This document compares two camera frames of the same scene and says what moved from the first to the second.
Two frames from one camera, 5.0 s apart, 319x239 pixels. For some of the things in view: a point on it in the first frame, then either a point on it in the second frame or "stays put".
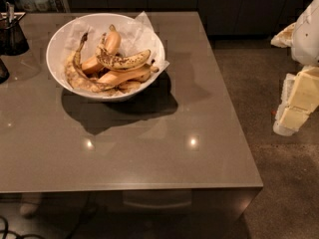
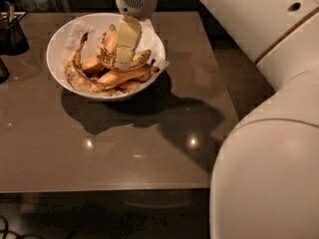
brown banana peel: [76, 79] stays put
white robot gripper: [307, 35] to [138, 1]
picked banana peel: [107, 57] stays put
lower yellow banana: [113, 78] stays put
